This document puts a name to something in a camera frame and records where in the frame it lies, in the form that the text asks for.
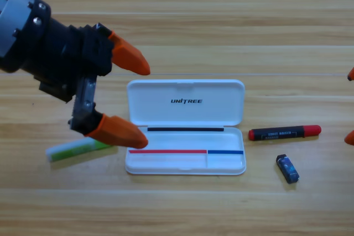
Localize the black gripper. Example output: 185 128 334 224
0 1 151 122

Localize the red and black marker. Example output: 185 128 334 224
248 124 322 141

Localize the green and white highlighter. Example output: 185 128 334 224
45 137 118 162

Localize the dark blue eraser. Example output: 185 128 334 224
275 154 300 185

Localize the white Unitree pencil case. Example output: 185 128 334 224
124 79 247 176

